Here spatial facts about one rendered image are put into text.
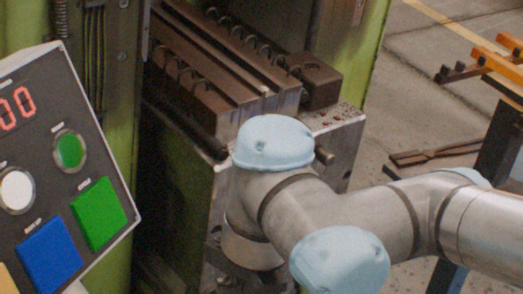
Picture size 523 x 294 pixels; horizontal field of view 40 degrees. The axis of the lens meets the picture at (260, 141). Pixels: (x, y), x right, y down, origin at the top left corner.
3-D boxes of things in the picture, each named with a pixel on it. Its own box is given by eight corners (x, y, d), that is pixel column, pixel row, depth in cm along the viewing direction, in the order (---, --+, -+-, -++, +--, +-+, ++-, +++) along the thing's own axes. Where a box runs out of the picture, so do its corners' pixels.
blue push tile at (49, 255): (84, 263, 93) (60, 214, 90) (46, 300, 88) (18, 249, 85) (74, 263, 94) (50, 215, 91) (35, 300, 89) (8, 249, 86)
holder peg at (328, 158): (334, 165, 140) (337, 153, 139) (324, 169, 139) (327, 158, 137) (319, 153, 143) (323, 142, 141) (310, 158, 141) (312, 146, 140)
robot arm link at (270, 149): (264, 165, 64) (222, 113, 69) (248, 256, 70) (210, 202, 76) (338, 149, 67) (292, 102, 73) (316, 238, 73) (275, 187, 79)
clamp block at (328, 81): (340, 103, 149) (346, 75, 145) (309, 113, 144) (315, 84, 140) (301, 75, 156) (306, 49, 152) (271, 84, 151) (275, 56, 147)
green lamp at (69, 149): (91, 165, 96) (91, 138, 93) (58, 175, 93) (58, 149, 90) (80, 153, 97) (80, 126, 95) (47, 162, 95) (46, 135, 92)
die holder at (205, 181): (326, 273, 172) (368, 114, 146) (194, 341, 149) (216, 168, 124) (191, 149, 205) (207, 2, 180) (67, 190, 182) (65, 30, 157)
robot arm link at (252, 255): (215, 199, 76) (286, 190, 79) (210, 232, 79) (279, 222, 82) (238, 247, 71) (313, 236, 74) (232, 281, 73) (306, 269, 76)
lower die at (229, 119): (296, 117, 142) (303, 79, 137) (213, 144, 130) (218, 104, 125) (176, 27, 166) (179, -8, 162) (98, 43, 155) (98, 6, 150)
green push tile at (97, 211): (129, 221, 101) (108, 174, 98) (96, 252, 96) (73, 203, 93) (120, 222, 102) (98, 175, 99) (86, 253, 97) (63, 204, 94)
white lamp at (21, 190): (41, 205, 88) (39, 177, 85) (3, 218, 85) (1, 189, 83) (29, 191, 90) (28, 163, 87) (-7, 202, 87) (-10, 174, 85)
